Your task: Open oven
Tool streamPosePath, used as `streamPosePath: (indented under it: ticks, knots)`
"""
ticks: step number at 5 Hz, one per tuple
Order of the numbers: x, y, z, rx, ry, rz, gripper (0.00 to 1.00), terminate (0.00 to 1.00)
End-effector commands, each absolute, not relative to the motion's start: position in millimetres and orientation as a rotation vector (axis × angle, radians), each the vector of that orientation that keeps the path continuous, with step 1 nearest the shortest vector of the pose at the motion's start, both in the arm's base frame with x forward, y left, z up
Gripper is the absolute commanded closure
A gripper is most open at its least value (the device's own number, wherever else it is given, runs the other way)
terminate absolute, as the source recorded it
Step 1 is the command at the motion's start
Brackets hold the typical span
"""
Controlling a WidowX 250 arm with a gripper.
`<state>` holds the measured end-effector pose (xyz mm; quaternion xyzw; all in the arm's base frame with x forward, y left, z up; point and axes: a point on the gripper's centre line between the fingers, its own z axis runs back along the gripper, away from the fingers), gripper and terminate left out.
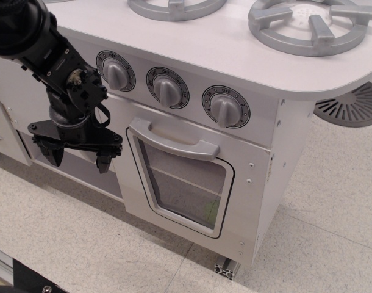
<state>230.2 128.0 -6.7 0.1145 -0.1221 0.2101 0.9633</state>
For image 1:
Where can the grey right stove knob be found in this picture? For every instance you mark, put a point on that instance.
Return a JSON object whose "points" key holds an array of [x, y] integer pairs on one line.
{"points": [[226, 107]]}

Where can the white left cabinet door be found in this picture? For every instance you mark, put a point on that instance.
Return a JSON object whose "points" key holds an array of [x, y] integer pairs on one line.
{"points": [[11, 143]]}

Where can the grey burner grate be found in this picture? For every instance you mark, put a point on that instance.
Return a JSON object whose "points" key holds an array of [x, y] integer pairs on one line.
{"points": [[176, 10], [309, 28]]}

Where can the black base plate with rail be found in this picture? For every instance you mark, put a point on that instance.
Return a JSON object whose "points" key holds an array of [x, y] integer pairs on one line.
{"points": [[21, 278]]}

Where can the grey stove knob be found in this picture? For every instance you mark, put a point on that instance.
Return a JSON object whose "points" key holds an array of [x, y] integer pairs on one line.
{"points": [[226, 107], [116, 71], [167, 87]]}

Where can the grey right burner grate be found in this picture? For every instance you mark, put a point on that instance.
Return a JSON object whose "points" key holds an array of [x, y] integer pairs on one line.
{"points": [[309, 28]]}

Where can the aluminium extrusion foot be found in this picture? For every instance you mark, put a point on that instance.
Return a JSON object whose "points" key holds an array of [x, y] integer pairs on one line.
{"points": [[226, 267]]}

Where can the white toy kitchen stove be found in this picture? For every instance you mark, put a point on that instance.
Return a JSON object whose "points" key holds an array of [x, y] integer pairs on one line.
{"points": [[192, 113]]}

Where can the grey left stove knob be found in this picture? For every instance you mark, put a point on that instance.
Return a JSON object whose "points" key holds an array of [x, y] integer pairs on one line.
{"points": [[116, 71]]}

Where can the green toy in oven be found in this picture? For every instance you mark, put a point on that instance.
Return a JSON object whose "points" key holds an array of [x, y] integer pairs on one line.
{"points": [[211, 212]]}

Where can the grey slotted round disc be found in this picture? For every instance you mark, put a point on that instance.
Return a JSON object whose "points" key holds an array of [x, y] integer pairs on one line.
{"points": [[352, 109]]}

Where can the grey middle stove knob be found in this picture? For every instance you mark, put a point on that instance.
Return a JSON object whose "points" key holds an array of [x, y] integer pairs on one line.
{"points": [[167, 87]]}

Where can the white oven door with window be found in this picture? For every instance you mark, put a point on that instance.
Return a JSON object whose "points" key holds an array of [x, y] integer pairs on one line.
{"points": [[170, 169]]}

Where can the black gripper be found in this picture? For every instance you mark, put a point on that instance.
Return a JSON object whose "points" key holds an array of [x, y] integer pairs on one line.
{"points": [[53, 139]]}

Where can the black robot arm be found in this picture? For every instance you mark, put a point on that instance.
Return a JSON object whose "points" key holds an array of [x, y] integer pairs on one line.
{"points": [[28, 33]]}

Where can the grey left burner grate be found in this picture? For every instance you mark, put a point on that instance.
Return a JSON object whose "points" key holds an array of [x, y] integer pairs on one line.
{"points": [[176, 10]]}

